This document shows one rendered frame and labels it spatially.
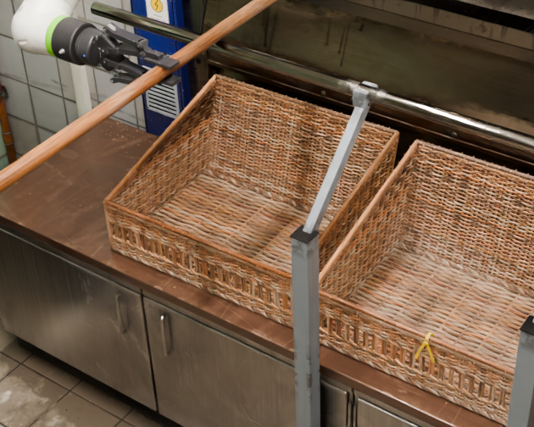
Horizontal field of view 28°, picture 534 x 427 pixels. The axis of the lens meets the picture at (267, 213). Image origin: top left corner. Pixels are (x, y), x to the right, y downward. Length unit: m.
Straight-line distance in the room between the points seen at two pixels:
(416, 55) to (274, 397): 0.86
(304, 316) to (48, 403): 1.16
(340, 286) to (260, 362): 0.26
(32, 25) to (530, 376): 1.22
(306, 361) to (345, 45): 0.78
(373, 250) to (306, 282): 0.42
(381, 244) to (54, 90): 1.30
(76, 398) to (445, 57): 1.45
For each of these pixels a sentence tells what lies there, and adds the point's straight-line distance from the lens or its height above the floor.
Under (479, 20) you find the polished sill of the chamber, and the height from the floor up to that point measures 1.18.
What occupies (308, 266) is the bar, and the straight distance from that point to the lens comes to 2.08.
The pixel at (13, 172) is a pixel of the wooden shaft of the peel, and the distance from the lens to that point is 1.89.
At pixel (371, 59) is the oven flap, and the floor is 1.01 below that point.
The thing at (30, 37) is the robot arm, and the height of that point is 1.20.
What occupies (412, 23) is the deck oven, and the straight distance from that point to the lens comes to 2.44.
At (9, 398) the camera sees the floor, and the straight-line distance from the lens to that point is 3.18.
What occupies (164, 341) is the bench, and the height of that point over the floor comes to 0.42.
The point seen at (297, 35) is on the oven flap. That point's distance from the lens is 2.63.
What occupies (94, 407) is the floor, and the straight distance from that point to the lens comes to 3.10.
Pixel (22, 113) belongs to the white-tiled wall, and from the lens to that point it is 3.58.
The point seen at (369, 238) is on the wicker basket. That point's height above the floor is 0.70.
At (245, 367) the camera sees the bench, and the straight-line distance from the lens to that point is 2.51.
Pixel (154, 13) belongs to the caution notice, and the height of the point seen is 0.98.
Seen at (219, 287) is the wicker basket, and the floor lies 0.61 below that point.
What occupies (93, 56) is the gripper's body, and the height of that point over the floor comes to 1.19.
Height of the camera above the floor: 2.23
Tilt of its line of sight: 37 degrees down
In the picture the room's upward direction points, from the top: 3 degrees counter-clockwise
